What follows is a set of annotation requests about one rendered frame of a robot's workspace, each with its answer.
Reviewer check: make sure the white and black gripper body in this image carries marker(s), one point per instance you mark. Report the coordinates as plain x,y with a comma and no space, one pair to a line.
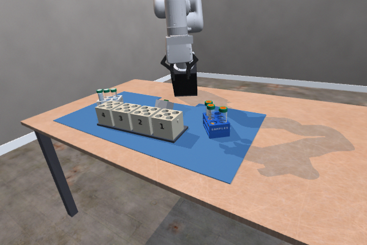
178,53

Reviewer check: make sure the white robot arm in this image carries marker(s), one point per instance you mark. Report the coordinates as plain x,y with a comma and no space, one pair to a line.
180,21

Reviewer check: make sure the blue flat mat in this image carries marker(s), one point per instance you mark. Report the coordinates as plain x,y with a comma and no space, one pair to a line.
217,158

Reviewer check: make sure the white tube rack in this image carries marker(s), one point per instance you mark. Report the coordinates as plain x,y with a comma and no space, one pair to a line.
120,99

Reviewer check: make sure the blue tube rack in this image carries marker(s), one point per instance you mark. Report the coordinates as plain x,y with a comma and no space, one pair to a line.
217,130

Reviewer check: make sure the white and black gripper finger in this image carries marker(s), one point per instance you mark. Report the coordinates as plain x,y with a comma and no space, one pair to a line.
170,68
189,66

